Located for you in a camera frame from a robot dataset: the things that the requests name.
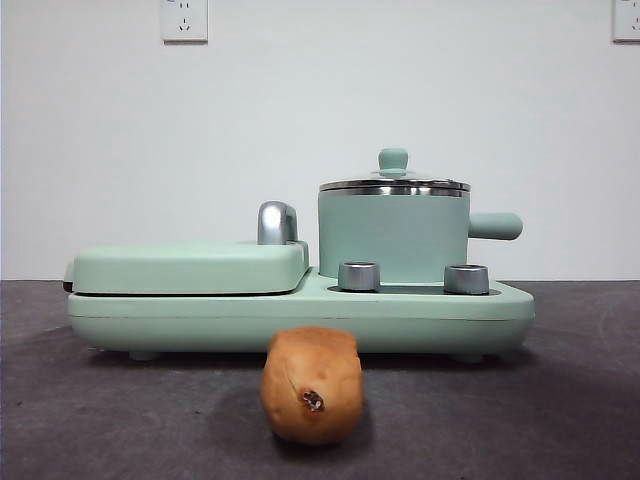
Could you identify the brown potato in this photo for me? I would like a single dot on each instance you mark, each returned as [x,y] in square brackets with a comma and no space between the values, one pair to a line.
[310,380]

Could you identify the silver control knob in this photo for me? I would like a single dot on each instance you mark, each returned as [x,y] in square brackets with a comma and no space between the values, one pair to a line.
[359,276]
[466,279]

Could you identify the glass pot lid green knob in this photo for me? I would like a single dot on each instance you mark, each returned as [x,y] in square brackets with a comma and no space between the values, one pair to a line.
[394,160]

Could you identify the white wall socket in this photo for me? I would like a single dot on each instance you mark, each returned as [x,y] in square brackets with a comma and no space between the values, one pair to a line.
[184,22]
[627,20]

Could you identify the mint green breakfast maker base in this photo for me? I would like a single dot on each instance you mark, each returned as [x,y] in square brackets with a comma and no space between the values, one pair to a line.
[200,320]

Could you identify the mint green sandwich press lid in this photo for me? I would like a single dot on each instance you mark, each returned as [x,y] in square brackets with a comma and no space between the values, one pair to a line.
[190,265]

